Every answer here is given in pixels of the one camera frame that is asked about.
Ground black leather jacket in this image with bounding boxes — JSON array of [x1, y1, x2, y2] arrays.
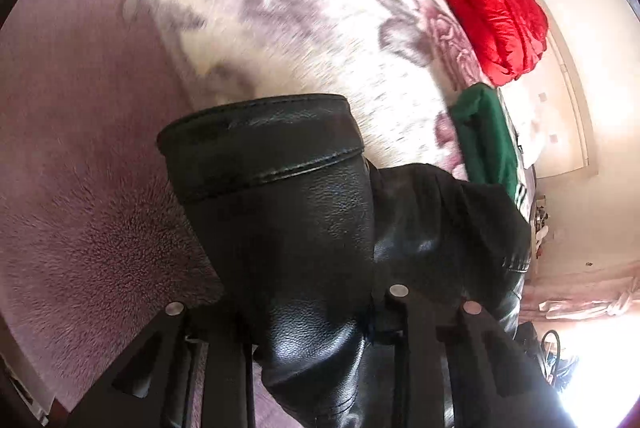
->
[[157, 94, 530, 427]]

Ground green varsity jacket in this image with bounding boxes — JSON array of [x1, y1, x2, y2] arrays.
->
[[449, 83, 535, 220]]

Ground floral plush bed blanket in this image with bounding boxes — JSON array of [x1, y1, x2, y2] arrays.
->
[[1, 0, 484, 408]]

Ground red puffer jacket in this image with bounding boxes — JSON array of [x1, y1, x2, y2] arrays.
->
[[446, 0, 549, 86]]

